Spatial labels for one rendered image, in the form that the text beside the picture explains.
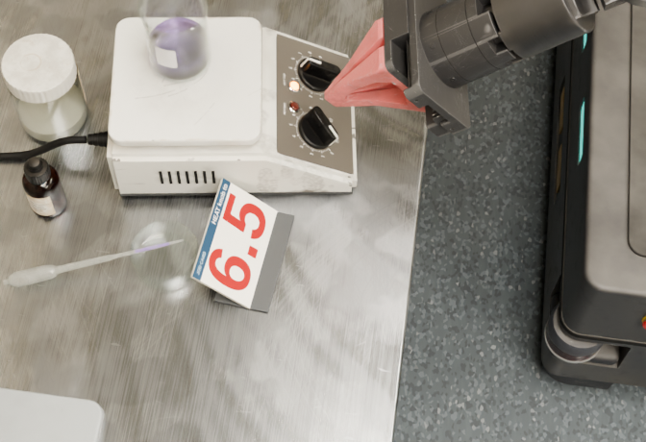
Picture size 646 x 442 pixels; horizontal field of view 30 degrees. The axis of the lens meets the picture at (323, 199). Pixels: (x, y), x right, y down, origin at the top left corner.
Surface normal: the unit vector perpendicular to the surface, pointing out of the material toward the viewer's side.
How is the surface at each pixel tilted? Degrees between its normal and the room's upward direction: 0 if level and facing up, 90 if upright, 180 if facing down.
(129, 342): 0
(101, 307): 0
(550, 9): 57
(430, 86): 51
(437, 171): 0
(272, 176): 90
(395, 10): 39
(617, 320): 90
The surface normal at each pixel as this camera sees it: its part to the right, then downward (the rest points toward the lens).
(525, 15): -0.43, 0.36
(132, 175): 0.02, 0.88
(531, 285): 0.02, -0.48
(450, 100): 0.79, -0.30
